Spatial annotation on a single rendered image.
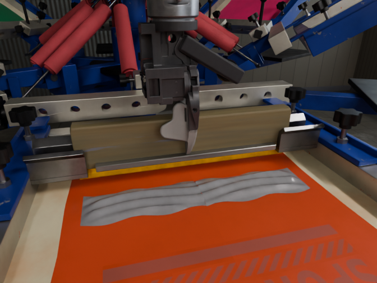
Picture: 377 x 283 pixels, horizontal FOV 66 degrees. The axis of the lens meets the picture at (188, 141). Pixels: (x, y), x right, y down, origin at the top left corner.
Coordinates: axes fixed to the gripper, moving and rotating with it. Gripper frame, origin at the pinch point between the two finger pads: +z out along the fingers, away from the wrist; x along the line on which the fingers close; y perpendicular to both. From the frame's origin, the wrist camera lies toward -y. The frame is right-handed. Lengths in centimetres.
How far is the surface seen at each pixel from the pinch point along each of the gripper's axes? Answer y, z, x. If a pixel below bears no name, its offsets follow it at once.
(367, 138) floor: -235, 103, -170
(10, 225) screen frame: 25.8, 2.0, 13.2
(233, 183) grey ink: -5.4, 4.6, 8.3
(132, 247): 11.9, 5.2, 17.3
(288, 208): -11.2, 5.4, 15.5
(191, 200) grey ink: 2.3, 4.8, 10.5
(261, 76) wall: -205, 75, -348
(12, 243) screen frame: 25.8, 3.8, 14.3
